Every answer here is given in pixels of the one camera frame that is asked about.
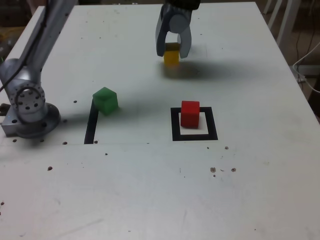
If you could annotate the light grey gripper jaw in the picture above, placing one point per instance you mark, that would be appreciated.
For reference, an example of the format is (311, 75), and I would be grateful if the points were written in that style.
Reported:
(180, 23)

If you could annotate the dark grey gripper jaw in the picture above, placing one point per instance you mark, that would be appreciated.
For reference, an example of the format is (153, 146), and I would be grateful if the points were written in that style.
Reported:
(161, 32)

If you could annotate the yellow cube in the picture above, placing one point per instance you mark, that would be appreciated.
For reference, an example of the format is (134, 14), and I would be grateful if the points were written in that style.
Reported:
(171, 58)

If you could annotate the red cube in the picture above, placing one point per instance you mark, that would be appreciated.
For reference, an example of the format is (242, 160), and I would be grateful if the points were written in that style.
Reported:
(190, 115)

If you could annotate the green cube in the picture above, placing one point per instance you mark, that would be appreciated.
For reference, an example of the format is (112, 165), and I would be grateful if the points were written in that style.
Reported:
(106, 101)

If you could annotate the black tape square outline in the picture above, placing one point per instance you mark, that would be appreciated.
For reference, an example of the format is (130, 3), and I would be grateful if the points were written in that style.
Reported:
(212, 125)

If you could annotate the black tape strip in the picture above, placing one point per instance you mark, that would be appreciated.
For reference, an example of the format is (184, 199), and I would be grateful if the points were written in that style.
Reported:
(90, 130)

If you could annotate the white metal frame legs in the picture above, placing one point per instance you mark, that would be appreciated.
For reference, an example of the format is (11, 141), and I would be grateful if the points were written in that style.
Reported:
(286, 25)

